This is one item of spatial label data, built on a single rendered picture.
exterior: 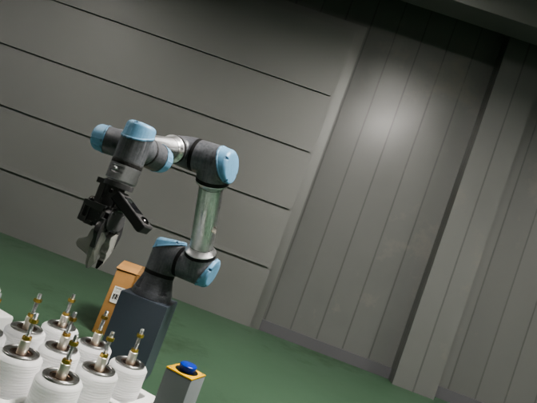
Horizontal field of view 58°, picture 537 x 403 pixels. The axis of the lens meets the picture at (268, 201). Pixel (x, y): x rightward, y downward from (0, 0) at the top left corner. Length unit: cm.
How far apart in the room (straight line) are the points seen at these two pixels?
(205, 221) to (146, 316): 41
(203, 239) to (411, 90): 255
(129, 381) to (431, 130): 308
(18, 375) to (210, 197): 82
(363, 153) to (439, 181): 60
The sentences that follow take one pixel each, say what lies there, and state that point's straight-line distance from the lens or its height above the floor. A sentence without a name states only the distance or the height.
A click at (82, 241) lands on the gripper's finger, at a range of 123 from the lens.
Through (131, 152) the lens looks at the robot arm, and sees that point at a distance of 120.
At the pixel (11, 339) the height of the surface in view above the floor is 23.
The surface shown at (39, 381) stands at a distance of 111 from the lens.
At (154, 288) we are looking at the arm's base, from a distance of 186.
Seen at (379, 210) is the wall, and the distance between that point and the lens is 371.
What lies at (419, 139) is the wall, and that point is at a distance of 385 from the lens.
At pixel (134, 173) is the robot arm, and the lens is 121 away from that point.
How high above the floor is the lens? 67
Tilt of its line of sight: 4 degrees up
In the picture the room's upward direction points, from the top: 20 degrees clockwise
